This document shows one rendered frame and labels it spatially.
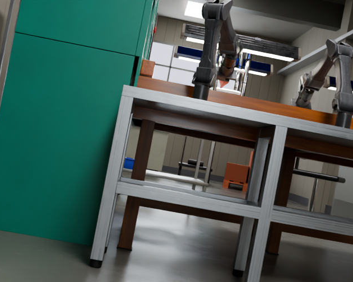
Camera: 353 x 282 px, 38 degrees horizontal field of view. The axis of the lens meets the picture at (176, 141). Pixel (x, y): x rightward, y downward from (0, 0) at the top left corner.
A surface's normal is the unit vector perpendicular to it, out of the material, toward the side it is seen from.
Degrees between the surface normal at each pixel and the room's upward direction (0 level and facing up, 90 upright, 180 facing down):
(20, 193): 90
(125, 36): 90
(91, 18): 90
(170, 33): 90
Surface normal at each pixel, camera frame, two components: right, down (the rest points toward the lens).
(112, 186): 0.06, -0.01
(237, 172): -0.18, -0.05
